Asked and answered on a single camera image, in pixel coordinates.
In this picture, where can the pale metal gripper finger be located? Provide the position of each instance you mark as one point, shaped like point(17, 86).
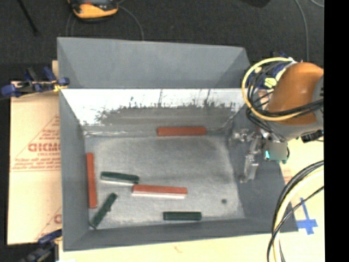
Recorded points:
point(251, 165)
point(242, 137)

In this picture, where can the red-brown flat block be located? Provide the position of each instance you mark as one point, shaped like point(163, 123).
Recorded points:
point(181, 131)
point(91, 180)
point(159, 190)

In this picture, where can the grey metal bin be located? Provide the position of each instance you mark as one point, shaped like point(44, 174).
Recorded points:
point(163, 157)

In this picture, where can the dark green flat block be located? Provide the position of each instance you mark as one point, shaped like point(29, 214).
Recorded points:
point(120, 177)
point(104, 209)
point(182, 215)

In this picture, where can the brown cardboard board red print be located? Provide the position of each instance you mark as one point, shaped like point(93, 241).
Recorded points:
point(34, 160)

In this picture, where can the black cylinder on white bracket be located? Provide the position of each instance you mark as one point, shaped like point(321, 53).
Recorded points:
point(310, 136)

